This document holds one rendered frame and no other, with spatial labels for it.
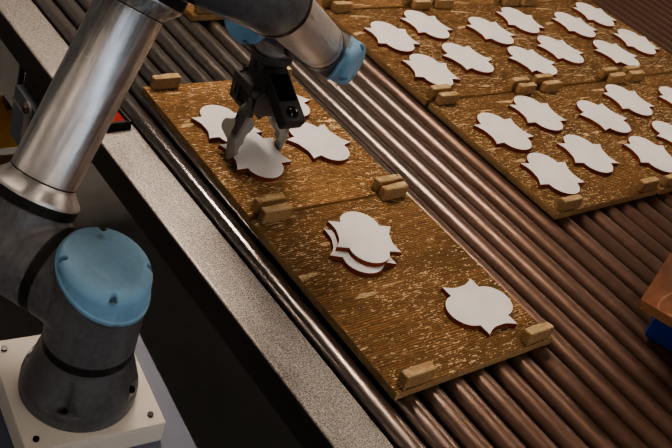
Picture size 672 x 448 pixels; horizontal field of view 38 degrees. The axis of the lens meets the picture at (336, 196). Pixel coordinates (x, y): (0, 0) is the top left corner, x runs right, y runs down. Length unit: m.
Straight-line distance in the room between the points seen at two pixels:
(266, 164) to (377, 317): 0.39
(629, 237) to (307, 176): 0.68
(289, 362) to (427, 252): 0.39
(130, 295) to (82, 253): 0.08
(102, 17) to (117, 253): 0.28
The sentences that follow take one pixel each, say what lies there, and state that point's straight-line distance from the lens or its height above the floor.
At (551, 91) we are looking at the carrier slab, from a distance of 2.50.
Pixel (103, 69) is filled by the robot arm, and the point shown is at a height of 1.31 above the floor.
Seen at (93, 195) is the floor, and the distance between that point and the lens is 3.21.
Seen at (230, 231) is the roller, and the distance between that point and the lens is 1.66.
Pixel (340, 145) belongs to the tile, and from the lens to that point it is 1.92.
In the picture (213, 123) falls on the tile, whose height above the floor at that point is 0.95.
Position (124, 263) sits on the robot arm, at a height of 1.14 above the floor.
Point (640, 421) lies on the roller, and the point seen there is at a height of 0.92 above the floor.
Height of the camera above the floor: 1.91
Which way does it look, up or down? 33 degrees down
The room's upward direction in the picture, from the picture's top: 20 degrees clockwise
